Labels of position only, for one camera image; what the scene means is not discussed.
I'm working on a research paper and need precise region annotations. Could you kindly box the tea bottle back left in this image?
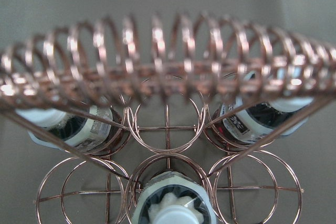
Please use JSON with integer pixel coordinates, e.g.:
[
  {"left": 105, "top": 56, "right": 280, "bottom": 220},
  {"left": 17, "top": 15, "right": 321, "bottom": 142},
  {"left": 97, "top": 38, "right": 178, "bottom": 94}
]
[{"left": 16, "top": 109, "right": 123, "bottom": 153}]

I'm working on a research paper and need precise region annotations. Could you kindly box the tea bottle front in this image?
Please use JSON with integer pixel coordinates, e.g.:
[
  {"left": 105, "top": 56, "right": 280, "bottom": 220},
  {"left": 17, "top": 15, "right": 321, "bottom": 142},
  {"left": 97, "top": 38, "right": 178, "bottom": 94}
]
[{"left": 131, "top": 171, "right": 217, "bottom": 224}]

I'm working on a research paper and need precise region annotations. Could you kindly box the tea bottle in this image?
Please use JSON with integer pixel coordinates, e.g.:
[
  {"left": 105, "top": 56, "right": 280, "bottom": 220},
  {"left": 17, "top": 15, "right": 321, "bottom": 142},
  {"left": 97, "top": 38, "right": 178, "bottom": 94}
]
[
  {"left": 131, "top": 171, "right": 217, "bottom": 224},
  {"left": 214, "top": 97, "right": 313, "bottom": 148},
  {"left": 16, "top": 109, "right": 123, "bottom": 153}
]

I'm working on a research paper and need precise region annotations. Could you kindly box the tea bottle back right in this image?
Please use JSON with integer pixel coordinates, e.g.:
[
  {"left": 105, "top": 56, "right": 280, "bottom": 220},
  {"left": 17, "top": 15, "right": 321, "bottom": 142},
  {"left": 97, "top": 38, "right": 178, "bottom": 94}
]
[{"left": 214, "top": 97, "right": 313, "bottom": 148}]

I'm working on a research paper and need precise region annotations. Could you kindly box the copper wire bottle rack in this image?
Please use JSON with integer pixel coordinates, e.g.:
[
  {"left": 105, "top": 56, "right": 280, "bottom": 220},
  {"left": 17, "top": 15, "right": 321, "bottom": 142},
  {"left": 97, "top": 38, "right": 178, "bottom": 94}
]
[{"left": 1, "top": 13, "right": 335, "bottom": 223}]

